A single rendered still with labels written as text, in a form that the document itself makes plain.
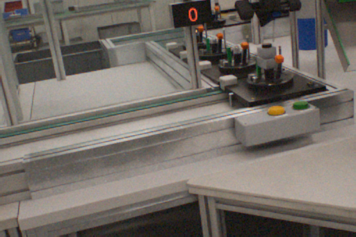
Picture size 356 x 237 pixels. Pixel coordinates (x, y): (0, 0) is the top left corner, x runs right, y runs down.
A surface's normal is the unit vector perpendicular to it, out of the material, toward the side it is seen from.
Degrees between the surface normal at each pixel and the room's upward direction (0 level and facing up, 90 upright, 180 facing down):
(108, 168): 90
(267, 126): 90
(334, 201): 0
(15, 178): 90
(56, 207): 0
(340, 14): 45
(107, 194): 0
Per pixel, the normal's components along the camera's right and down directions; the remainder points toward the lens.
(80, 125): 0.28, 0.26
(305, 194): -0.12, -0.95
